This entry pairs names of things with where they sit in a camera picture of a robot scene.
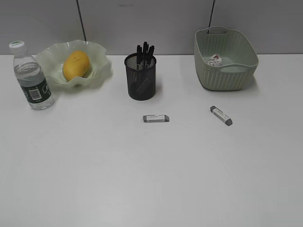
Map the grey eraser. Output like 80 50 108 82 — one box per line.
210 106 232 126
136 79 151 95
143 114 170 123

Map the black marker pen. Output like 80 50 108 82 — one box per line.
142 42 149 69
136 45 143 70
145 45 155 68

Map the waste paper ball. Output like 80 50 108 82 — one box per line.
207 54 223 67

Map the yellow mango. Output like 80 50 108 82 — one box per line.
62 51 90 81

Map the clear water bottle green label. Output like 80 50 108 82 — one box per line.
9 41 54 110

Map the black mesh pen holder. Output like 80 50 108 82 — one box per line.
124 53 157 101

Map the pale green woven basket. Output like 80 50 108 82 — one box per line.
194 26 259 91

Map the pale green wavy plate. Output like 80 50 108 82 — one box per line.
36 40 112 90

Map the black cable on right wall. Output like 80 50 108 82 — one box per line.
207 0 216 34

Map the black cable on wall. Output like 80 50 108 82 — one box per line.
207 0 216 34
77 0 87 41

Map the black cable on left wall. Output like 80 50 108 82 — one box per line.
77 0 87 41

